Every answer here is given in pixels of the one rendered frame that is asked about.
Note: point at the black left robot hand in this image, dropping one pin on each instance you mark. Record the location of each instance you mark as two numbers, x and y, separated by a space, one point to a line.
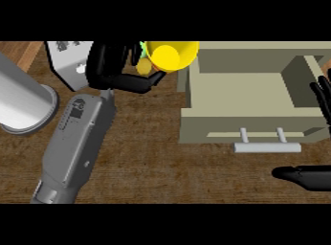
108 73

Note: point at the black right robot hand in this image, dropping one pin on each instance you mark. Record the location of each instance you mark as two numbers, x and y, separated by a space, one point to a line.
324 178

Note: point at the yellow cup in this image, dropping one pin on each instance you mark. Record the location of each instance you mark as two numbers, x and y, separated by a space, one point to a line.
173 55

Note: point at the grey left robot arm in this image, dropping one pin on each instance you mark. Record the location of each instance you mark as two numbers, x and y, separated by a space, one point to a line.
74 143

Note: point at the beige drawer front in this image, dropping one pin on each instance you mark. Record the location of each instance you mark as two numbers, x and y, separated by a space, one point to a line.
210 122

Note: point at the beige open drawer box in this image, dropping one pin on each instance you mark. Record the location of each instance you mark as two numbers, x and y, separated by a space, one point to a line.
238 89

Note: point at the white cylindrical appliance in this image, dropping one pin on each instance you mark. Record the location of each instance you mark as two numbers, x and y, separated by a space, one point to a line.
11 95

